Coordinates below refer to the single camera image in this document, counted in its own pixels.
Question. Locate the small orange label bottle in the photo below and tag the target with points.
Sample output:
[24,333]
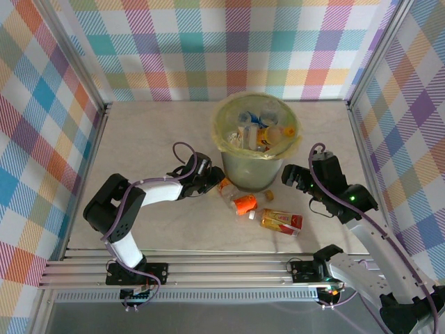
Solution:
[227,189]

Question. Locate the orange label drink bottle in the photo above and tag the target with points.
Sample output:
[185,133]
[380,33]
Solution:
[244,203]

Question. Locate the gold red label bottle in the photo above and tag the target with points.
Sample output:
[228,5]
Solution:
[281,221]

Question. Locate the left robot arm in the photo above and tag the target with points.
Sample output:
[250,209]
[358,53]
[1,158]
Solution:
[160,191]

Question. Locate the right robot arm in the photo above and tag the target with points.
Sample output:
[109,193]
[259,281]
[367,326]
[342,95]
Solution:
[382,252]

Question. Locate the translucent green waste bin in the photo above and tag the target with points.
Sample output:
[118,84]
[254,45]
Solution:
[250,174]

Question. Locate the yellow plastic bin liner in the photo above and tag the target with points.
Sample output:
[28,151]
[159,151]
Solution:
[222,115]

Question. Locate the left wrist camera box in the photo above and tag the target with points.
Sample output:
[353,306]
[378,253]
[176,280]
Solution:
[204,166]

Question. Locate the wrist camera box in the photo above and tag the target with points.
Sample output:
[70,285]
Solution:
[204,166]
[325,154]

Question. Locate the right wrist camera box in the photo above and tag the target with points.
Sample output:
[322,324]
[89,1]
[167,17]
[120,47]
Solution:
[325,154]

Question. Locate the aluminium side rail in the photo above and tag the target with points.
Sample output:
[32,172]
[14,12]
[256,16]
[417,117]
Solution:
[359,139]
[95,146]

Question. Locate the aluminium mounting rail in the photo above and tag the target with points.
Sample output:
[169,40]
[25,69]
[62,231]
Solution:
[226,271]

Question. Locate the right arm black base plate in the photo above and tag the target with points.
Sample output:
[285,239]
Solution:
[302,271]

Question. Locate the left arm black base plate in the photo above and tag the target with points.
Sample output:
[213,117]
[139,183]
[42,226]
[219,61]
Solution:
[160,271]

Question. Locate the aluminium frame post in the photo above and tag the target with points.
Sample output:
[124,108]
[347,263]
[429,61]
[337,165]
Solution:
[379,52]
[69,52]

